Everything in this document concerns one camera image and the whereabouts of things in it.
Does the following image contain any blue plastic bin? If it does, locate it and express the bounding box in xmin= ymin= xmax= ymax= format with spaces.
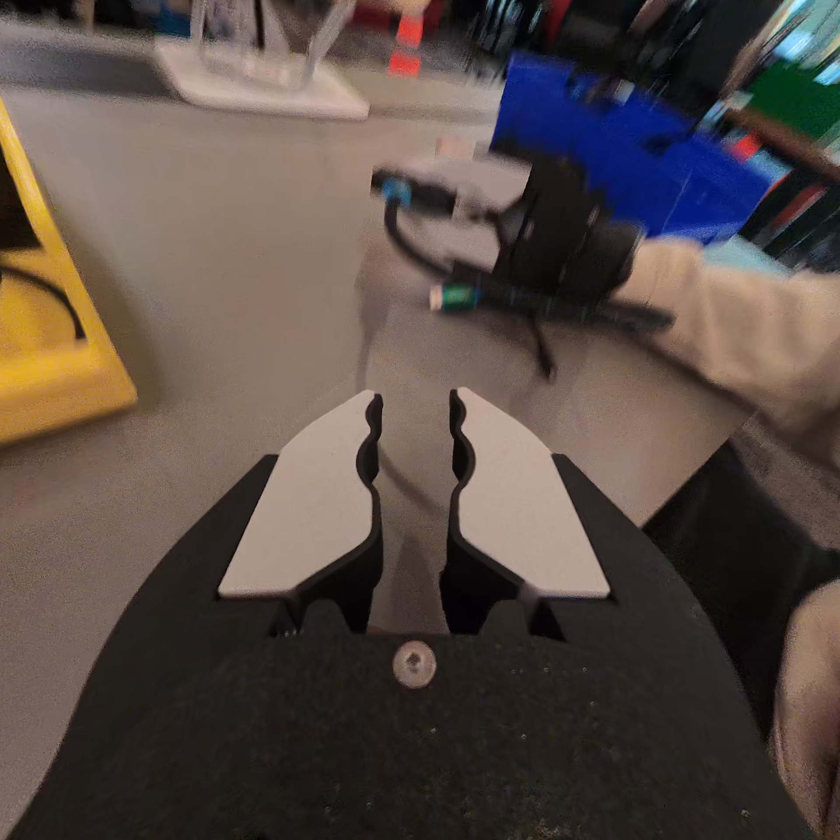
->
xmin=489 ymin=49 xmax=777 ymax=248

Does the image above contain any white panel stand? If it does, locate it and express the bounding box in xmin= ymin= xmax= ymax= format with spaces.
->
xmin=154 ymin=0 xmax=371 ymax=122

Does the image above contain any person's torso in cream hoodie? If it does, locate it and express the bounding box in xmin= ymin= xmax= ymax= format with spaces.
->
xmin=769 ymin=581 xmax=840 ymax=840

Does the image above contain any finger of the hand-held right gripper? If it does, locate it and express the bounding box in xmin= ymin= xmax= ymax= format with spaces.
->
xmin=410 ymin=157 xmax=534 ymax=188
xmin=456 ymin=190 xmax=526 ymax=224

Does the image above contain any dark adapter with short cable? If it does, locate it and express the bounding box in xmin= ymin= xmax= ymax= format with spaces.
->
xmin=369 ymin=167 xmax=560 ymax=383

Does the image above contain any orange traffic cone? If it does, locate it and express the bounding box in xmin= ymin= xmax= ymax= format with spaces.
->
xmin=386 ymin=12 xmax=425 ymax=80

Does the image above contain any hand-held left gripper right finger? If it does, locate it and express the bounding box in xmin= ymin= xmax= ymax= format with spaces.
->
xmin=440 ymin=386 xmax=613 ymax=635

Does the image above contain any person's right forearm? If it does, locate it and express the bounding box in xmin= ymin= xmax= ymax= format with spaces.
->
xmin=607 ymin=236 xmax=840 ymax=460

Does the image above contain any yellow plastic bin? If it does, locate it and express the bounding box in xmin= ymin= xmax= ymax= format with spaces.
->
xmin=0 ymin=97 xmax=139 ymax=448

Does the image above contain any green plastic bin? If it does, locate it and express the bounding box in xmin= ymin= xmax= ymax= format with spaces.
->
xmin=745 ymin=59 xmax=840 ymax=142

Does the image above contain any cluttered wooden table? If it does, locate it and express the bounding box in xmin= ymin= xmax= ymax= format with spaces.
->
xmin=718 ymin=105 xmax=840 ymax=181

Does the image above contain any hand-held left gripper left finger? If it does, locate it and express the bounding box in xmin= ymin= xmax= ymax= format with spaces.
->
xmin=217 ymin=389 xmax=385 ymax=635

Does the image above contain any grey desk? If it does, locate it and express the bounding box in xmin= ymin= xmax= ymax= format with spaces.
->
xmin=0 ymin=20 xmax=756 ymax=828

